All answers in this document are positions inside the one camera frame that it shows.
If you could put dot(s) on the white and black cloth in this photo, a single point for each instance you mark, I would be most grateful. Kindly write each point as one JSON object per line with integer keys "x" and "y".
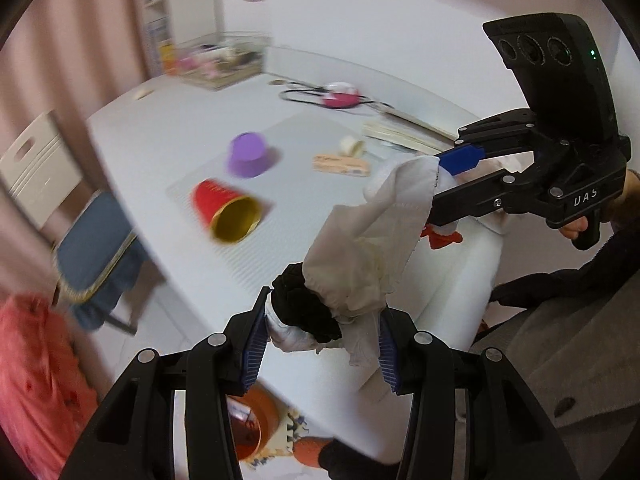
{"x": 375, "y": 220}

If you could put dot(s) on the clear plastic organizer box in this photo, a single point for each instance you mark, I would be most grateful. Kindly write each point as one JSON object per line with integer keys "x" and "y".
{"x": 215, "y": 77}

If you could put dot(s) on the person's right forearm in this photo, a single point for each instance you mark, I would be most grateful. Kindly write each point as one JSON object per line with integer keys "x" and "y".
{"x": 620, "y": 252}

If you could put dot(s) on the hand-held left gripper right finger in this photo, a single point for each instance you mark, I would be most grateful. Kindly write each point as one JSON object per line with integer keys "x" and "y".
{"x": 387, "y": 355}

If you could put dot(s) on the red cup with gold inside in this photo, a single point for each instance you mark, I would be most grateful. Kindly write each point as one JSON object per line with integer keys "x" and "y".
{"x": 215, "y": 200}

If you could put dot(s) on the stack of cream papers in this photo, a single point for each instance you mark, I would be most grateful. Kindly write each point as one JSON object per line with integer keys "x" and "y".
{"x": 400, "y": 132}

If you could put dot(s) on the pink and white device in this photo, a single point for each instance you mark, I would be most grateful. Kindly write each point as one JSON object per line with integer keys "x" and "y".
{"x": 340, "y": 97}

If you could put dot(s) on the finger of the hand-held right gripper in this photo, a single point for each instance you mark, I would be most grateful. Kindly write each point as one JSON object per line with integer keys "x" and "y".
{"x": 470, "y": 200}
{"x": 462, "y": 156}

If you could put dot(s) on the person's right hand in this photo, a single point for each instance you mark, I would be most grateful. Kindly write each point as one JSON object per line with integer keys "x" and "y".
{"x": 572, "y": 230}

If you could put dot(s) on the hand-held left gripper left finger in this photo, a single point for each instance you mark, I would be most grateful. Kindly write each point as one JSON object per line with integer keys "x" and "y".
{"x": 252, "y": 355}

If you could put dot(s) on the small white object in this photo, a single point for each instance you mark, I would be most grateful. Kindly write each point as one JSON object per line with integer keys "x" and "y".
{"x": 144, "y": 93}

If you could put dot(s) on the white and dark chair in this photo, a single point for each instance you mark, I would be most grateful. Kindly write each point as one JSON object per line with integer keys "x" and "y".
{"x": 35, "y": 160}

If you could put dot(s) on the pink printed blanket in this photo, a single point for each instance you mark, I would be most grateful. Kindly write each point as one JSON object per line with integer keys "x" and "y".
{"x": 35, "y": 390}

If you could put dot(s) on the orange waste bin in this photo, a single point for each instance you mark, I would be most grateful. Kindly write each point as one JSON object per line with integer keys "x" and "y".
{"x": 265, "y": 410}

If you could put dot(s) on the white bookcase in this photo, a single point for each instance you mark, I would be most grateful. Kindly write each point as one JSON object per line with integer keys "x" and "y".
{"x": 157, "y": 35}

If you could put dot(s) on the purple silicone cup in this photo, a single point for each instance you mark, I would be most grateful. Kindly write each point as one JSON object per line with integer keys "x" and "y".
{"x": 247, "y": 152}

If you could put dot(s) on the translucent textured table mat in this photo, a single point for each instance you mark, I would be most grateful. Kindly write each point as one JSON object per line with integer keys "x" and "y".
{"x": 295, "y": 220}

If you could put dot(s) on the person's black sweater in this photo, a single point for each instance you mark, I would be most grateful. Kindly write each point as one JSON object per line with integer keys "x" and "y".
{"x": 530, "y": 290}

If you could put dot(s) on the red cartoon figure toy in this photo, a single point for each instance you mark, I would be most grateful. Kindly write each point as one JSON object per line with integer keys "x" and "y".
{"x": 440, "y": 241}

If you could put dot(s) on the blue seat cushion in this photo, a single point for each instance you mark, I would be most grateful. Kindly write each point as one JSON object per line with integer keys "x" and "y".
{"x": 90, "y": 245}

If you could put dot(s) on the yellow book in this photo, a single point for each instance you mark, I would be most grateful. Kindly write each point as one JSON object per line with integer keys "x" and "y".
{"x": 168, "y": 57}

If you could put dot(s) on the person's grey coat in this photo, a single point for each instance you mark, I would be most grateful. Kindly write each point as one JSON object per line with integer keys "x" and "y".
{"x": 575, "y": 360}

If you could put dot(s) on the orange round object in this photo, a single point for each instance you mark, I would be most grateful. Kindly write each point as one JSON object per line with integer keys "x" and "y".
{"x": 310, "y": 452}

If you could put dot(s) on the beige foam puzzle mat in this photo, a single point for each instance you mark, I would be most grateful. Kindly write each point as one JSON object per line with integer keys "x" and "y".
{"x": 295, "y": 427}

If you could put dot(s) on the tan printed packet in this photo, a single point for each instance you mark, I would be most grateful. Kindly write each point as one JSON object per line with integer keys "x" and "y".
{"x": 340, "y": 164}

